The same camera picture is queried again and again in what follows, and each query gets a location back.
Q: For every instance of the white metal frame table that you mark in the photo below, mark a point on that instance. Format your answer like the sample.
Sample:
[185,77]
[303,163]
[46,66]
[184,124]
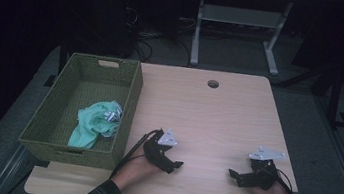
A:
[237,15]

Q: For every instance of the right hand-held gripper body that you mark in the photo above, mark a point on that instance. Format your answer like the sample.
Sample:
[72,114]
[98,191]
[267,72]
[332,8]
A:
[262,177]

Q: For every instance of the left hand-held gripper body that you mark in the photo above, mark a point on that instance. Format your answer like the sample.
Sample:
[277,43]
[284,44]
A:
[155,153]

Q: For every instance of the person's left hand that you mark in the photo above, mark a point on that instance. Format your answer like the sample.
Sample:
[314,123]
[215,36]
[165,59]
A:
[131,172]

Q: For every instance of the mint green striped garment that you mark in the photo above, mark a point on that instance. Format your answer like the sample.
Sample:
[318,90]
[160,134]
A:
[89,123]

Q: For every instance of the black metal stand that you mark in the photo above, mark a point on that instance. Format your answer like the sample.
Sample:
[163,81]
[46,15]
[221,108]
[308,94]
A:
[334,98]

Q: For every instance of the green woven basket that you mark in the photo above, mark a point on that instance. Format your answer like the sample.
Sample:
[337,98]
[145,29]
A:
[94,83]

